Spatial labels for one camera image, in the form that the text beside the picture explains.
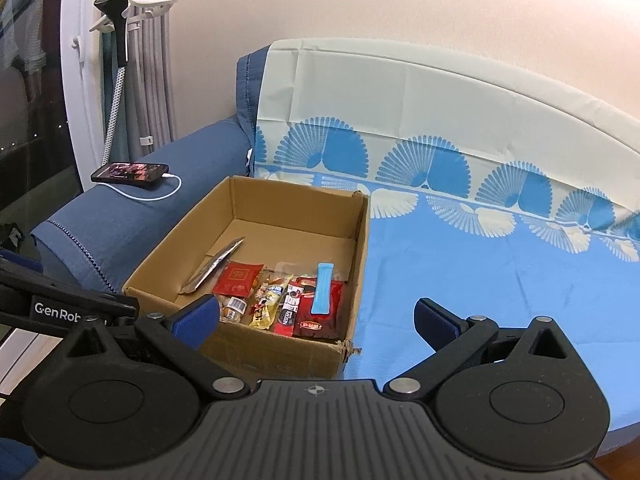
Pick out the red square packet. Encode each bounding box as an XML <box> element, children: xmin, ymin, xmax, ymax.
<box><xmin>212</xmin><ymin>261</ymin><xmax>264</xmax><ymax>297</ymax></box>

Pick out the person's blue clothing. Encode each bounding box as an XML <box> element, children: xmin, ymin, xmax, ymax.
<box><xmin>0</xmin><ymin>437</ymin><xmax>40</xmax><ymax>478</ymax></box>

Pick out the large red coffee packet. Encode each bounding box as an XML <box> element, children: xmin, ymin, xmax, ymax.
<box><xmin>292</xmin><ymin>277</ymin><xmax>347</xmax><ymax>343</ymax></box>

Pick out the red stick packet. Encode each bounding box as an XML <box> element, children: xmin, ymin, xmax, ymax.
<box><xmin>272</xmin><ymin>282</ymin><xmax>306</xmax><ymax>335</ymax></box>

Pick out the clear bag of nuts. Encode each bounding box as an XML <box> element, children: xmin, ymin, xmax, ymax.
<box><xmin>220</xmin><ymin>295</ymin><xmax>249</xmax><ymax>322</ymax></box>

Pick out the dark cloth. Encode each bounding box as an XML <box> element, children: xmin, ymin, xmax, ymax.
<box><xmin>0</xmin><ymin>222</ymin><xmax>23</xmax><ymax>251</ymax></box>

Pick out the clear bag of candies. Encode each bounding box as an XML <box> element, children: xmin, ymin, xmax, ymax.
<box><xmin>260</xmin><ymin>260</ymin><xmax>351</xmax><ymax>286</ymax></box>

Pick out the black smartphone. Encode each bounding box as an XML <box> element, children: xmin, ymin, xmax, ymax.
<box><xmin>91</xmin><ymin>161</ymin><xmax>170</xmax><ymax>188</ymax></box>

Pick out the white door frame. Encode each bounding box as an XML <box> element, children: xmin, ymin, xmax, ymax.
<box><xmin>60</xmin><ymin>0</ymin><xmax>106</xmax><ymax>193</ymax></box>

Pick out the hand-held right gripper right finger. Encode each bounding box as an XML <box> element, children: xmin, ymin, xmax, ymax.
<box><xmin>382</xmin><ymin>298</ymin><xmax>571</xmax><ymax>402</ymax></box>

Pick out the silver foil packet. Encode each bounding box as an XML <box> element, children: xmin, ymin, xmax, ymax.
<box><xmin>178</xmin><ymin>236</ymin><xmax>246</xmax><ymax>295</ymax></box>

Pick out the white charging cable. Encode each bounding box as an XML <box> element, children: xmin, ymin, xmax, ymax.
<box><xmin>97</xmin><ymin>172</ymin><xmax>182</xmax><ymax>202</ymax></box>

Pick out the grey curtain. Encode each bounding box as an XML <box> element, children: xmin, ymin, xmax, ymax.
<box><xmin>125</xmin><ymin>0</ymin><xmax>178</xmax><ymax>161</ymax></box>

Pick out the yellow snack bar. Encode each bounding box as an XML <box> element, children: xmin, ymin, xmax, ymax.
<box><xmin>248</xmin><ymin>280</ymin><xmax>295</xmax><ymax>330</ymax></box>

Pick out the black garment steamer with hose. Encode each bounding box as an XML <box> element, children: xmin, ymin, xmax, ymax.
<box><xmin>94</xmin><ymin>0</ymin><xmax>132</xmax><ymax>167</ymax></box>

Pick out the brown cardboard box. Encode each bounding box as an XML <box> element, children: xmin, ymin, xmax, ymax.
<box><xmin>122</xmin><ymin>176</ymin><xmax>371</xmax><ymax>380</ymax></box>

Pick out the white plastic hanger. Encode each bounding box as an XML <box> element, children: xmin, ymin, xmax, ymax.
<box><xmin>72</xmin><ymin>0</ymin><xmax>186</xmax><ymax>51</ymax></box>

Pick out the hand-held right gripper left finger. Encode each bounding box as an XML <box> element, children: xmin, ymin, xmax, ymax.
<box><xmin>65</xmin><ymin>294</ymin><xmax>258</xmax><ymax>403</ymax></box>

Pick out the blue fan-print sheet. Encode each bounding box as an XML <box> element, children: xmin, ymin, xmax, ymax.
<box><xmin>250</xmin><ymin>37</ymin><xmax>640</xmax><ymax>448</ymax></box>

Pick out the thin blue stick packet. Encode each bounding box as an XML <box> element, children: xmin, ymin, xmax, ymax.
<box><xmin>310</xmin><ymin>262</ymin><xmax>334</xmax><ymax>316</ymax></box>

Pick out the blue sofa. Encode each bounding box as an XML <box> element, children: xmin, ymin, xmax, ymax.
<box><xmin>30</xmin><ymin>45</ymin><xmax>273</xmax><ymax>296</ymax></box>

